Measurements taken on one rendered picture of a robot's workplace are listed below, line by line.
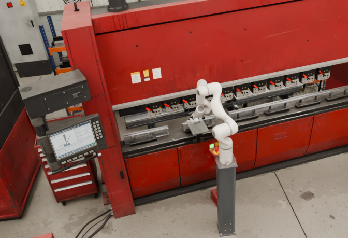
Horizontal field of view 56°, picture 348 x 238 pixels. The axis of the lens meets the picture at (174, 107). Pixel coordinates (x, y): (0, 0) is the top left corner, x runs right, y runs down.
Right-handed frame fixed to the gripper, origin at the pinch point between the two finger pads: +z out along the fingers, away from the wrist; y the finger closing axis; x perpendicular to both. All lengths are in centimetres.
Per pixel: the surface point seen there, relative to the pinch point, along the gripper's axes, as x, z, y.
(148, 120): -17, 30, 49
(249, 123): 17, 11, -61
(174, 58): -50, -52, 16
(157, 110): -14.5, -10.6, 40.3
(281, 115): 16, 11, -102
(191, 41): -59, -63, -2
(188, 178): 56, 60, 15
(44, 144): 8, -55, 146
